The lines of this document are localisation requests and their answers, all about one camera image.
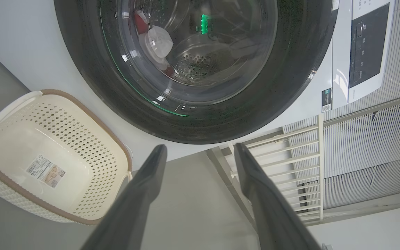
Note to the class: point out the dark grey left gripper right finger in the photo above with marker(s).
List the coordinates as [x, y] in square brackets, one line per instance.
[273, 215]

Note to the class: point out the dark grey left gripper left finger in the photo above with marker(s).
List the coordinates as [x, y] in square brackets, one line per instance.
[130, 208]

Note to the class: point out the washing machine glass door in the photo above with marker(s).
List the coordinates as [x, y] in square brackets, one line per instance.
[82, 69]

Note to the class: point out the red and white garment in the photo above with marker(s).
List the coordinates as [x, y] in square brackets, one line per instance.
[158, 43]

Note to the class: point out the printed food product label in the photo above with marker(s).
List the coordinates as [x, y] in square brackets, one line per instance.
[45, 171]

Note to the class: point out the cream perforated laundry basket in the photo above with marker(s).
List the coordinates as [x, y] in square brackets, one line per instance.
[64, 139]

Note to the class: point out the washing machine drum with laundry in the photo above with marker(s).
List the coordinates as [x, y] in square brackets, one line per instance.
[200, 62]

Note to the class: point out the white front-load washing machine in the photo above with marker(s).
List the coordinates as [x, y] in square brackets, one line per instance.
[30, 52]

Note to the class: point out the dark washing machine control panel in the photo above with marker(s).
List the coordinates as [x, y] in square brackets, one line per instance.
[368, 48]

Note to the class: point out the small QR code sticker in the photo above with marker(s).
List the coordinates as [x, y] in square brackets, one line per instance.
[326, 100]

